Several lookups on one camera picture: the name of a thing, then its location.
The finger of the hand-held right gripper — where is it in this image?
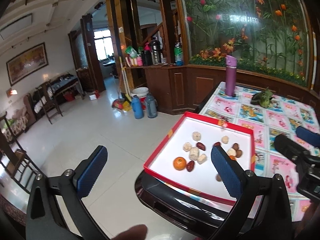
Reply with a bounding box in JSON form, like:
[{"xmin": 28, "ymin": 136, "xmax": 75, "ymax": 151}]
[
  {"xmin": 296, "ymin": 126, "xmax": 320, "ymax": 147},
  {"xmin": 274, "ymin": 134, "xmax": 317, "ymax": 165}
]

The wooden partition cabinet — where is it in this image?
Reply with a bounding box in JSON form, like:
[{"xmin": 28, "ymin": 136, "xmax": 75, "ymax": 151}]
[{"xmin": 144, "ymin": 64, "xmax": 320, "ymax": 117}]

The printed tablecloth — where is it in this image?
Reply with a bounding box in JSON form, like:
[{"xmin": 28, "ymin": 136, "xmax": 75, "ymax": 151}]
[{"xmin": 200, "ymin": 81, "xmax": 317, "ymax": 223}]

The ceiling light panel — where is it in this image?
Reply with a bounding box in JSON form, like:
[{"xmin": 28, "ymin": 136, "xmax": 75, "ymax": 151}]
[{"xmin": 0, "ymin": 14, "xmax": 33, "ymax": 40}]

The framed painting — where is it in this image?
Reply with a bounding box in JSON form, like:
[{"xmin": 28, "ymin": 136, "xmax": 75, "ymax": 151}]
[{"xmin": 6, "ymin": 42, "xmax": 48, "ymax": 86}]

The purple water bottle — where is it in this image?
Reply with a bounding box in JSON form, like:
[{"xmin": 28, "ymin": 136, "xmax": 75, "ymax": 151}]
[{"xmin": 224, "ymin": 55, "xmax": 238, "ymax": 97}]

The broom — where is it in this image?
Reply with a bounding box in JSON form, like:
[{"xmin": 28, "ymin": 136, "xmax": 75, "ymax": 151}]
[{"xmin": 119, "ymin": 56, "xmax": 133, "ymax": 112}]

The patterned sofa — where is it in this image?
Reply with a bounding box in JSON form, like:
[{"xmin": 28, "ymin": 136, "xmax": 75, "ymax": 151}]
[{"xmin": 0, "ymin": 106, "xmax": 30, "ymax": 144}]

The blue thermos jug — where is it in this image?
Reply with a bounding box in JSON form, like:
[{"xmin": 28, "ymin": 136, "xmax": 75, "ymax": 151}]
[{"xmin": 131, "ymin": 95, "xmax": 145, "ymax": 120}]

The red cardboard tray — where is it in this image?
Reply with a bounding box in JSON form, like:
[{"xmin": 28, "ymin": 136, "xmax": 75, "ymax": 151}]
[{"xmin": 143, "ymin": 112, "xmax": 255, "ymax": 206}]

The black thermos flask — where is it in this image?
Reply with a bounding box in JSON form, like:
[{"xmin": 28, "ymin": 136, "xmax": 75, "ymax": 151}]
[{"xmin": 150, "ymin": 37, "xmax": 162, "ymax": 64}]

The green bag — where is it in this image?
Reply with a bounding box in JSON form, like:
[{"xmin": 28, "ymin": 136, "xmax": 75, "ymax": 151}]
[{"xmin": 125, "ymin": 45, "xmax": 138, "ymax": 58}]

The white bucket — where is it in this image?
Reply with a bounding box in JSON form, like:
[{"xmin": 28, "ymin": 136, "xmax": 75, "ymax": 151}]
[{"xmin": 131, "ymin": 87, "xmax": 149, "ymax": 103}]

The dark flask red lid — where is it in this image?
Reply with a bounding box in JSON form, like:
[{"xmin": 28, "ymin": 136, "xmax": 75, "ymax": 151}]
[{"xmin": 142, "ymin": 42, "xmax": 153, "ymax": 67}]

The green label plastic bottle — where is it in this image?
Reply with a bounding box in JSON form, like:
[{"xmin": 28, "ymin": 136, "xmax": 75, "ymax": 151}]
[{"xmin": 174, "ymin": 41, "xmax": 184, "ymax": 66}]

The grey thermos jug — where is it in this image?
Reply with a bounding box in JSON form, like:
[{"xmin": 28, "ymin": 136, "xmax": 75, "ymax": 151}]
[{"xmin": 145, "ymin": 93, "xmax": 158, "ymax": 119}]

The person's left hand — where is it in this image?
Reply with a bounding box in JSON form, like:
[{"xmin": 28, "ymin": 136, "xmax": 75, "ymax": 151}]
[{"xmin": 117, "ymin": 224, "xmax": 148, "ymax": 240}]

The cluttered side table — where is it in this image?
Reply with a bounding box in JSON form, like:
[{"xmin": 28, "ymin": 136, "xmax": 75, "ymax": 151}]
[{"xmin": 46, "ymin": 73, "xmax": 85, "ymax": 105}]

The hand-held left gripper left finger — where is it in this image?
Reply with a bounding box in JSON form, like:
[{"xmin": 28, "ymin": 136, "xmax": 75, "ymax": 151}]
[{"xmin": 25, "ymin": 145, "xmax": 108, "ymax": 240}]

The floral glass screen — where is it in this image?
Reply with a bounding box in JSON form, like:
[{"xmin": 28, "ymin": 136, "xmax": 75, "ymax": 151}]
[{"xmin": 179, "ymin": 0, "xmax": 314, "ymax": 88}]

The green leafy vegetable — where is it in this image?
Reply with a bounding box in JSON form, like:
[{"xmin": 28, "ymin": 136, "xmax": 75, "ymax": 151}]
[{"xmin": 251, "ymin": 87, "xmax": 273, "ymax": 108}]

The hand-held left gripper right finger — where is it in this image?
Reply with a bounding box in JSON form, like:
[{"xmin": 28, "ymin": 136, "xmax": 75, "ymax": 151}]
[{"xmin": 210, "ymin": 145, "xmax": 293, "ymax": 240}]

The wooden chair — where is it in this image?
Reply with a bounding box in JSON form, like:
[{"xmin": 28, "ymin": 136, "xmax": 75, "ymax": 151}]
[
  {"xmin": 0, "ymin": 112, "xmax": 44, "ymax": 195},
  {"xmin": 35, "ymin": 82, "xmax": 63, "ymax": 125}
]

